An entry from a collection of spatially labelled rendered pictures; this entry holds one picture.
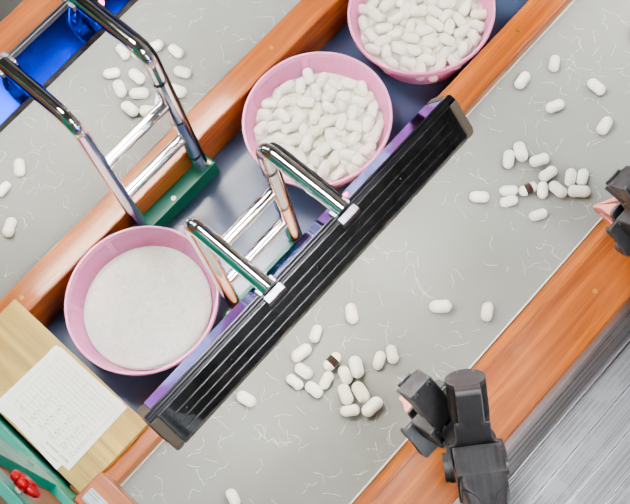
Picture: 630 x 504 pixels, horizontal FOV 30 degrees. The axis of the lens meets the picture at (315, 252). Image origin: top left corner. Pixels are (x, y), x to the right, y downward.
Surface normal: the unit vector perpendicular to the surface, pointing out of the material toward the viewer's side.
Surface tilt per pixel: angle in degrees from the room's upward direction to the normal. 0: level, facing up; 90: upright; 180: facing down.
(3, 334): 0
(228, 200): 0
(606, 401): 0
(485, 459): 28
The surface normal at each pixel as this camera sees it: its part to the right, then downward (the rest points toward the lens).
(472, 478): -0.15, -0.75
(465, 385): -0.15, -0.94
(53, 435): -0.11, -0.37
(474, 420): -0.02, 0.33
